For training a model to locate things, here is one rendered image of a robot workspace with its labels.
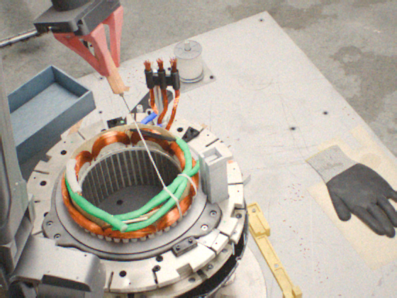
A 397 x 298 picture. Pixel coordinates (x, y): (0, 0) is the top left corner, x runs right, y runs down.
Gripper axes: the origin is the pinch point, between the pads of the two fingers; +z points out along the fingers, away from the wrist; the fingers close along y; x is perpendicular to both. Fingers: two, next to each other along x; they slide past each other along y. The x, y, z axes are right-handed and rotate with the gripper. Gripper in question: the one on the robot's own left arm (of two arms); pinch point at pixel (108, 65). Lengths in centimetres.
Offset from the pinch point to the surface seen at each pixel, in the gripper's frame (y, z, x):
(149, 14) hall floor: 156, 78, 141
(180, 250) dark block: -4.6, 26.2, -2.7
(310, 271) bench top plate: 22, 58, -1
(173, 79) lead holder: 12.9, 10.8, 3.4
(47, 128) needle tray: 8.7, 17.9, 30.3
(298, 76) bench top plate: 67, 47, 20
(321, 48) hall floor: 167, 102, 75
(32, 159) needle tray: 6.0, 22.7, 34.3
